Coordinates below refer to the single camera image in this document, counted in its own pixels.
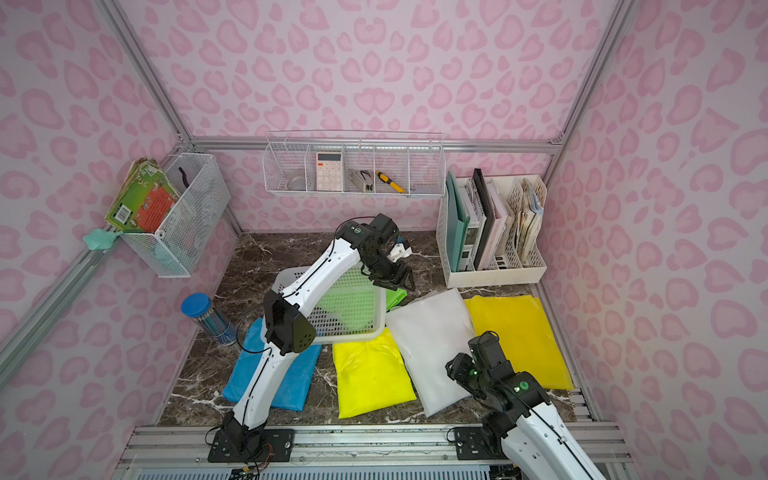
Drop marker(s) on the white wire wall shelf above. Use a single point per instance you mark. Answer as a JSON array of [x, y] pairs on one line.
[[417, 162]]

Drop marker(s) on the green red booklet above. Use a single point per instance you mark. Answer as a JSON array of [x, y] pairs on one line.
[[145, 199]]

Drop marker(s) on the yellow utility knife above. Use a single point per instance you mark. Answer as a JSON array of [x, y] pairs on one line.
[[389, 181]]

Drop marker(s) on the golden yellow folded raincoat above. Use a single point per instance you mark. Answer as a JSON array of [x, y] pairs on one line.
[[525, 336]]

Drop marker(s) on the white perforated plastic basket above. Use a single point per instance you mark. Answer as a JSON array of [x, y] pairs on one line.
[[352, 277]]

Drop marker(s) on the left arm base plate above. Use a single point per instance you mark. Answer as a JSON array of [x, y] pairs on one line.
[[270, 445]]

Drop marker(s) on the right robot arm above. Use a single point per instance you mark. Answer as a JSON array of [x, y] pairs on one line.
[[523, 426]]

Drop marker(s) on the white raincoat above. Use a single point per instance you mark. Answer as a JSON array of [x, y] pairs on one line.
[[429, 333]]

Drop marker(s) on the white desktop file organizer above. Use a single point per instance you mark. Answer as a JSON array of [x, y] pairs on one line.
[[503, 264]]

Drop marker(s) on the green folded raincoat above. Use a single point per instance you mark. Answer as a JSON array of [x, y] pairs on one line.
[[347, 312]]

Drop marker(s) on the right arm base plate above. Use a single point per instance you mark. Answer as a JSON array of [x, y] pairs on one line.
[[475, 443]]

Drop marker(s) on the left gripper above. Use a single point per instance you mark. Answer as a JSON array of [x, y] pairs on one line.
[[393, 281]]

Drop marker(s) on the teal folder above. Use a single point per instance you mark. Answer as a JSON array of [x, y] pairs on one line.
[[457, 224]]

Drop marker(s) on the black folder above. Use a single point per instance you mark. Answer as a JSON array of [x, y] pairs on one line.
[[488, 212]]

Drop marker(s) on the white pink calculator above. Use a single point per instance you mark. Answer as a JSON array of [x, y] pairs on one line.
[[329, 172]]

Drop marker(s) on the beige paper stack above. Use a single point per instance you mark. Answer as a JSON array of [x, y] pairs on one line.
[[530, 222]]

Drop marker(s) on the white mesh wall basket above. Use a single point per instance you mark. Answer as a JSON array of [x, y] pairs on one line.
[[175, 249]]

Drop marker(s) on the mint green wall hook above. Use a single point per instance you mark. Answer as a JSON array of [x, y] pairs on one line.
[[101, 240]]

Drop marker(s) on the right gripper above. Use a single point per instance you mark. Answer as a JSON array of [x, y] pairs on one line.
[[459, 372]]

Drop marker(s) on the round metal tin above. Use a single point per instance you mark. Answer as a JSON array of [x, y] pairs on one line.
[[296, 183]]

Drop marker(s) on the blue lid pen canister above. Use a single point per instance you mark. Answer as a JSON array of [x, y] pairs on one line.
[[199, 307]]

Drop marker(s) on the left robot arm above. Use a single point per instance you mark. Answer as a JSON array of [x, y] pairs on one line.
[[288, 331]]

